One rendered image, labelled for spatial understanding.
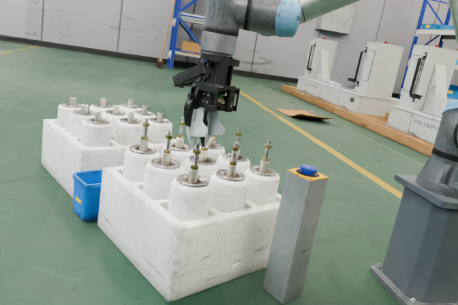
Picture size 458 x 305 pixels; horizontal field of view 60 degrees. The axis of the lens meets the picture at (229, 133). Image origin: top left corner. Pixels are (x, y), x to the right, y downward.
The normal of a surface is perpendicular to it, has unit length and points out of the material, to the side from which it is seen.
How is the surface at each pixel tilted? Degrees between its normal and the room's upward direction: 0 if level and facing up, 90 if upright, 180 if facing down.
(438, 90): 63
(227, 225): 90
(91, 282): 0
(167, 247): 90
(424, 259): 90
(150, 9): 90
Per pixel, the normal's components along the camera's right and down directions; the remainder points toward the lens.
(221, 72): -0.66, 0.07
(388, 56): 0.22, 0.25
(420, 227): -0.96, -0.11
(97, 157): 0.64, 0.27
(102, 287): 0.16, -0.96
